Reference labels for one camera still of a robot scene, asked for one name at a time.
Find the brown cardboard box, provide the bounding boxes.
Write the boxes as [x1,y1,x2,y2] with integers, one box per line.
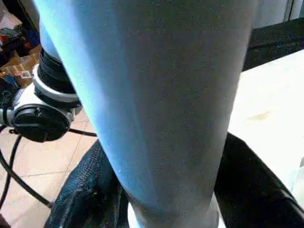
[0,52,41,91]

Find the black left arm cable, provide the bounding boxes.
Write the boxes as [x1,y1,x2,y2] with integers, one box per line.
[0,124,98,209]

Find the white plastic table leg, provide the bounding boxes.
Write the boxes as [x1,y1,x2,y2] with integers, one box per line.
[32,0,261,228]

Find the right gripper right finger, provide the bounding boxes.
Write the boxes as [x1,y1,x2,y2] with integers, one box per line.
[214,133,304,228]

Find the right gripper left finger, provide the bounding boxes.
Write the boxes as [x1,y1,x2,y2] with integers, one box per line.
[45,139,130,228]

